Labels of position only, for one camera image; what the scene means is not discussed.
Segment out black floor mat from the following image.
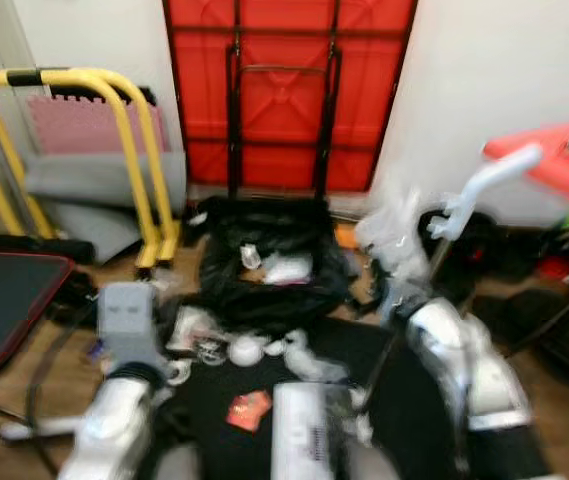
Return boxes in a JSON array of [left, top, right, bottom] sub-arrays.
[[154, 315, 465, 480]]

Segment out black weight plate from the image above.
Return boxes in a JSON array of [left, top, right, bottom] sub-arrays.
[[524, 290, 569, 391]]

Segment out white plastic bag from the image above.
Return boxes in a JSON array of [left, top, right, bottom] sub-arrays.
[[352, 185, 437, 301]]

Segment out white clear wrapper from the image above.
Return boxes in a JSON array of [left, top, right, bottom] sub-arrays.
[[262, 252, 315, 286]]

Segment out crumpled clear plastic wrap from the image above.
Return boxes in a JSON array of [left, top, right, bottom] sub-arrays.
[[264, 330, 350, 386]]

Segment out white dustpan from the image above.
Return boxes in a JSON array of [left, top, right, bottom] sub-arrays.
[[269, 383, 357, 480]]

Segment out small white ball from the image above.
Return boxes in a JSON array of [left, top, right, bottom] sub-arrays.
[[226, 335, 265, 368]]

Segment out black rubbish bag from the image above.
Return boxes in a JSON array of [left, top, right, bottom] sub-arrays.
[[186, 195, 355, 336]]

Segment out red paper packet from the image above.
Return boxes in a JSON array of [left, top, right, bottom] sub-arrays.
[[226, 390, 273, 433]]

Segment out clear bag with dark hardware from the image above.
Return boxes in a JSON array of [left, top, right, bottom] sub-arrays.
[[169, 305, 233, 363]]

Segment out grey folded mat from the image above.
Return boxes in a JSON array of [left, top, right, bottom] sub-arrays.
[[24, 150, 187, 263]]

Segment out pink foam mat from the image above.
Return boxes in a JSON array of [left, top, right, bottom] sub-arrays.
[[29, 93, 165, 156]]

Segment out black foam leg rollers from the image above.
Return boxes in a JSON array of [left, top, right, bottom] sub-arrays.
[[0, 232, 95, 266]]

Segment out small black bench pad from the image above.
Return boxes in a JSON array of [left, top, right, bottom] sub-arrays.
[[0, 252, 77, 376]]

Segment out white marker pen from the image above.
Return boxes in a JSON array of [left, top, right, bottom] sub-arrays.
[[0, 415, 77, 443]]

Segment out red folded table black frame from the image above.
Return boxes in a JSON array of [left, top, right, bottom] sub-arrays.
[[162, 0, 420, 196]]

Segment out yellow tubular metal frame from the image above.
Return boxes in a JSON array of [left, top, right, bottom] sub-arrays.
[[0, 68, 180, 276]]

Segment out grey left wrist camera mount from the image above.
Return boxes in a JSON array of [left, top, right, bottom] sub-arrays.
[[96, 282, 170, 373]]

